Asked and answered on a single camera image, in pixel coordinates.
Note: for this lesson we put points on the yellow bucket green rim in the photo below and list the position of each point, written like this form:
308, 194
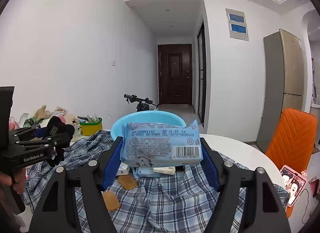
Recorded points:
90, 129

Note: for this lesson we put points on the dark wooden door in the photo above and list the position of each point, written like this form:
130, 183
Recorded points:
175, 77

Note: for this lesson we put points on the grey electrical panel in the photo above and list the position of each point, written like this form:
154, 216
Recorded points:
237, 25

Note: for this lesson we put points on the pink phone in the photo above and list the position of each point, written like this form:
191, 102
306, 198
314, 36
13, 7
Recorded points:
293, 185

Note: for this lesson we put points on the grey refrigerator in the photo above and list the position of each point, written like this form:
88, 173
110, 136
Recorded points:
282, 85

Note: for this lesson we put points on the light blue plastic basin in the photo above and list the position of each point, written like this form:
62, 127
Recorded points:
116, 130

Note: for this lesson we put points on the white tube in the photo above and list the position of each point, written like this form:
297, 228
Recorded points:
163, 170

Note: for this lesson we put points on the amber soap box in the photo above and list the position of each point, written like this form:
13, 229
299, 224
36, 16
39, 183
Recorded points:
127, 182
110, 201

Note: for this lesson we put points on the pink figurine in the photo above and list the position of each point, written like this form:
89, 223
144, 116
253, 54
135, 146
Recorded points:
304, 174

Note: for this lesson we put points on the green box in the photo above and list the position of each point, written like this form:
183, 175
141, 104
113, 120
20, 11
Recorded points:
30, 122

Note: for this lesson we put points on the pink and white plush toy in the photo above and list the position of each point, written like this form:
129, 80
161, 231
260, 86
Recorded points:
61, 111

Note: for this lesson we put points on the dark red wallet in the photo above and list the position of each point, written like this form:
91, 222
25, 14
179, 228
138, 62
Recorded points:
315, 185

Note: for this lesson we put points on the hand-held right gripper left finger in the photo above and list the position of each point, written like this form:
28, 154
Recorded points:
111, 166

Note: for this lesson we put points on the small white box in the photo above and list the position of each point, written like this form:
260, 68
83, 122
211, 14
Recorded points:
123, 169

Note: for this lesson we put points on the small light blue pack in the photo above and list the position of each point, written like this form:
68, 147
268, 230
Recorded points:
146, 172

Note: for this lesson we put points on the black bicycle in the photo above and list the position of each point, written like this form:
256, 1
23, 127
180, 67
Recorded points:
142, 105

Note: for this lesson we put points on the blue plaid shirt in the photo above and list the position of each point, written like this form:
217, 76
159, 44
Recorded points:
162, 198

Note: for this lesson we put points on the bundle of small sachets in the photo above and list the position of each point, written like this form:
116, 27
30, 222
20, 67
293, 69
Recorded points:
88, 119

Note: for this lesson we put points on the dark framed sliding door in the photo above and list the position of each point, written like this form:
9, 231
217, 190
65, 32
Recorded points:
202, 72

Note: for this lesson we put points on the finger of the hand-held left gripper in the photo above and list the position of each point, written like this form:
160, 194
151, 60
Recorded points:
60, 139
41, 131

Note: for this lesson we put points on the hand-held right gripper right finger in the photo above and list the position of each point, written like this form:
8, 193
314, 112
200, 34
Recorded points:
210, 169

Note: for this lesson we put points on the pink packet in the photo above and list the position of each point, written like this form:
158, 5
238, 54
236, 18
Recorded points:
13, 122

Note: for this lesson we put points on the orange chair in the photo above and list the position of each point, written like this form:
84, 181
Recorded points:
292, 135

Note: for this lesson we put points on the beige plush toy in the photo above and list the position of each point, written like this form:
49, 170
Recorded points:
43, 111

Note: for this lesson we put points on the person's left hand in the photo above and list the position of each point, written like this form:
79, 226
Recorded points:
17, 180

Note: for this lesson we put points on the light blue tissue packet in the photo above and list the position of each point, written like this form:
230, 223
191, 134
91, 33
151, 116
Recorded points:
160, 142

